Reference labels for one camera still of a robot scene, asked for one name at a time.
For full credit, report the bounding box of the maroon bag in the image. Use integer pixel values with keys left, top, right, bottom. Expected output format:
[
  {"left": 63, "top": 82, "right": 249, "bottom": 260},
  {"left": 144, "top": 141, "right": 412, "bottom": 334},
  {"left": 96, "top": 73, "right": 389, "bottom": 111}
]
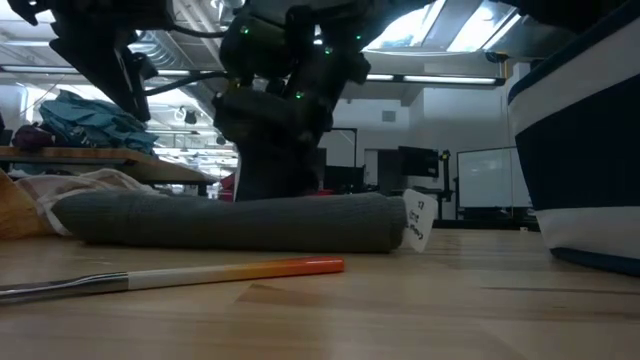
[{"left": 10, "top": 123, "right": 55, "bottom": 153}]

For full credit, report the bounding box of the grey waffle towel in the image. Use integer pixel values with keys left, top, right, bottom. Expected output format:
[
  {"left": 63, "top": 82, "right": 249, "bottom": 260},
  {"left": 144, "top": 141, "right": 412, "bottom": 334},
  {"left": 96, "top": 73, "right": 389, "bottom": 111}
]
[{"left": 52, "top": 188, "right": 439, "bottom": 254}]

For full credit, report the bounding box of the pile of teal clothes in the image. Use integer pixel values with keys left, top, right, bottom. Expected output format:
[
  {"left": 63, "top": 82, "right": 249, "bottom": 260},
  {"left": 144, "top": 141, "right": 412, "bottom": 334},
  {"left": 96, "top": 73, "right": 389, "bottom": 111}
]
[{"left": 38, "top": 89, "right": 159, "bottom": 155}]

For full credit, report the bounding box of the white checked towel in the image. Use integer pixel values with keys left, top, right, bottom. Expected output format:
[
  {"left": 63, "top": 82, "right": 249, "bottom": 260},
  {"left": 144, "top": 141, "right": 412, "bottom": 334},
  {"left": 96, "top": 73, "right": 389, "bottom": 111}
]
[{"left": 14, "top": 168, "right": 167, "bottom": 236}]

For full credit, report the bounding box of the navy blue fabric basket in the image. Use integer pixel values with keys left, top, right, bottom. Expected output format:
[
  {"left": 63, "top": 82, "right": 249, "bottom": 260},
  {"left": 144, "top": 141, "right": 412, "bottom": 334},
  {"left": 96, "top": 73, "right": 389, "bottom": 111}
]
[{"left": 506, "top": 0, "right": 640, "bottom": 279}]

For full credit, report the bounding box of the black metal table frame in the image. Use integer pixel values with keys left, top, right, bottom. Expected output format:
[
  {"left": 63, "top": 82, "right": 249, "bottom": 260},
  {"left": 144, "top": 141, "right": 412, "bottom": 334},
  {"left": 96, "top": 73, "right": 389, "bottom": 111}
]
[{"left": 432, "top": 215, "right": 541, "bottom": 232}]

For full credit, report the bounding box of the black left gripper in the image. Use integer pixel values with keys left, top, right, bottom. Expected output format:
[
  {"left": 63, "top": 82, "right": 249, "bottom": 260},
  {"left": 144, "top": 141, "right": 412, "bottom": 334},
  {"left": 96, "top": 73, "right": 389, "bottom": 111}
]
[{"left": 48, "top": 13, "right": 167, "bottom": 124}]

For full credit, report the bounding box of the black monitor on stand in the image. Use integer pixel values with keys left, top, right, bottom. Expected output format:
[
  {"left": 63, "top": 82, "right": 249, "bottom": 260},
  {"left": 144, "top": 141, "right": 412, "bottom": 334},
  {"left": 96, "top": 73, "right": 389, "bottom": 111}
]
[{"left": 398, "top": 145, "right": 441, "bottom": 179}]

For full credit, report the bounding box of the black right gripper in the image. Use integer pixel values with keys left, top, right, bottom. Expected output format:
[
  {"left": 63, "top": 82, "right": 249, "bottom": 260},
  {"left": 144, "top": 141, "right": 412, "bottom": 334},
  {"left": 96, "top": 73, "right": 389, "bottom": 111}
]
[{"left": 212, "top": 85, "right": 335, "bottom": 201}]

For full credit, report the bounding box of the ceiling light strip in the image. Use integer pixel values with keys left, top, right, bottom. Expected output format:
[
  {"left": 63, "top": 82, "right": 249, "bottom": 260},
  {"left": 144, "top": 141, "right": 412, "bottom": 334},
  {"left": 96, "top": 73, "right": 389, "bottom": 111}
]
[{"left": 0, "top": 63, "right": 506, "bottom": 87}]

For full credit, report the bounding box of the wooden workbench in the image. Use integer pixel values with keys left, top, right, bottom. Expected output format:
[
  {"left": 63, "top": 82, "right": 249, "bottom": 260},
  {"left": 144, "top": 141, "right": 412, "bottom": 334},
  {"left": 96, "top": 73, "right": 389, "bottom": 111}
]
[{"left": 0, "top": 146, "right": 219, "bottom": 197}]

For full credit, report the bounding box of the whiteboard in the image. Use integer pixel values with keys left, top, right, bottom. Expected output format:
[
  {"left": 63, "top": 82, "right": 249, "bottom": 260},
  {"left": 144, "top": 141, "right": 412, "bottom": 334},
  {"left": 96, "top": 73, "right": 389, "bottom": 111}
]
[{"left": 456, "top": 146, "right": 533, "bottom": 210}]

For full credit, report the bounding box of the knife with orange handle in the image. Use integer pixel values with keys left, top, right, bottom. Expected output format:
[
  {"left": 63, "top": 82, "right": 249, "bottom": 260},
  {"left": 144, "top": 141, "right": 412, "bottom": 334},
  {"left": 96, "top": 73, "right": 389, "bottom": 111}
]
[{"left": 0, "top": 256, "right": 346, "bottom": 306}]

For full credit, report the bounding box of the black framed robot station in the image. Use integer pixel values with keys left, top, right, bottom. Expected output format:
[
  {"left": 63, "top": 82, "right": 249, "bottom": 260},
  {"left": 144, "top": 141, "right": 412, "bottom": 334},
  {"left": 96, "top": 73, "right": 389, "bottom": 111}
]
[{"left": 319, "top": 127, "right": 359, "bottom": 196}]

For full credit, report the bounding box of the mustard yellow towel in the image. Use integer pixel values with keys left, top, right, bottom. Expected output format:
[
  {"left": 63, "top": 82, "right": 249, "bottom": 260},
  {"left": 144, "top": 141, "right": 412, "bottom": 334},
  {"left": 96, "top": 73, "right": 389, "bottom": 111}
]
[{"left": 0, "top": 169, "right": 54, "bottom": 240}]

